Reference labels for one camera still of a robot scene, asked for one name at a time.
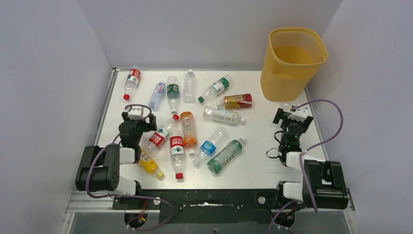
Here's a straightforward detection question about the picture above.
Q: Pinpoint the yellow plastic waste bin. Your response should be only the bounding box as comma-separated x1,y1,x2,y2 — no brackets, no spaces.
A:
260,27,328,102

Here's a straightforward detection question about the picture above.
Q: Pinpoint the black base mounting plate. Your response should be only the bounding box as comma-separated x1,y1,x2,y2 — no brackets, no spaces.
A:
112,189,290,224

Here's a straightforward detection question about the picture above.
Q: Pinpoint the green tinted bottle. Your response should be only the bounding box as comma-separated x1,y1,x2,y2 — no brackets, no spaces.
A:
207,137,246,175

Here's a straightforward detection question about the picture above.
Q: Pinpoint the red label bottle red cap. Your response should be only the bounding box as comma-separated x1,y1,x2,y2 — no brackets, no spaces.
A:
169,130,185,180

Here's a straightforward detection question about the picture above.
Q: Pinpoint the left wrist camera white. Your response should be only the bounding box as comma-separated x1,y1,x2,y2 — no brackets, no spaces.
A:
128,106,144,120

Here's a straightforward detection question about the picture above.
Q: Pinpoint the red label bottle left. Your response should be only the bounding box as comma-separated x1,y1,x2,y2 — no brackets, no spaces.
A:
141,114,179,156

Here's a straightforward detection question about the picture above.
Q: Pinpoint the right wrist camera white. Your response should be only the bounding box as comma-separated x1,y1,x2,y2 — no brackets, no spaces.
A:
287,105,309,122

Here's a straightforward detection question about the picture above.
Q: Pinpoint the clear bottle red label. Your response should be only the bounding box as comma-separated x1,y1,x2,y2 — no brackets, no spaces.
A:
123,68,141,101

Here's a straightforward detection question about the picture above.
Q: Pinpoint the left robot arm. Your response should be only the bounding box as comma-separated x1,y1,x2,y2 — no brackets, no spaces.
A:
75,112,157,198

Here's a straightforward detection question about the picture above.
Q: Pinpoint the clear bottle green white label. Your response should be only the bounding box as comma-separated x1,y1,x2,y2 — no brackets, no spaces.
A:
198,75,233,104

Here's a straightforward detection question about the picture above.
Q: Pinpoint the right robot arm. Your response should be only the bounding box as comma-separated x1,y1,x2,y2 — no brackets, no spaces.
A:
273,108,349,210

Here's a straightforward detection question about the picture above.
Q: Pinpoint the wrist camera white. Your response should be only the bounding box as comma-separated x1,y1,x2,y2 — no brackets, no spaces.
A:
128,106,144,120
287,105,309,122

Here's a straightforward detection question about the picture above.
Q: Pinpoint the clear unlabelled bottle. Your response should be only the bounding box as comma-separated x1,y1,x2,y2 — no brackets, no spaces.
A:
183,69,195,103

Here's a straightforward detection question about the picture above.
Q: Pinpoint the orange soda bottle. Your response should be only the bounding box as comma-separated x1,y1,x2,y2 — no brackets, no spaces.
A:
180,112,197,158

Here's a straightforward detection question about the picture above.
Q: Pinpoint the clear bottle blue purple label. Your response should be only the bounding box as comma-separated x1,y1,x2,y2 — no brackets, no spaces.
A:
148,81,166,111

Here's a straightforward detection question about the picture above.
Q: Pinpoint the amber tea bottle red label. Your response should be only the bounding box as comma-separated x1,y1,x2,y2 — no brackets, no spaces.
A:
216,94,252,110

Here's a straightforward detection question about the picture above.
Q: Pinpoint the yellow juice bottle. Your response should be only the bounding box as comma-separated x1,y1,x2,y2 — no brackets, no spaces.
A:
138,149,165,180

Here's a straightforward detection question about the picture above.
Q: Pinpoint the clear bottle dark green label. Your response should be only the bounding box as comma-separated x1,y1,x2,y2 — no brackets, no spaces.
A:
167,76,180,114

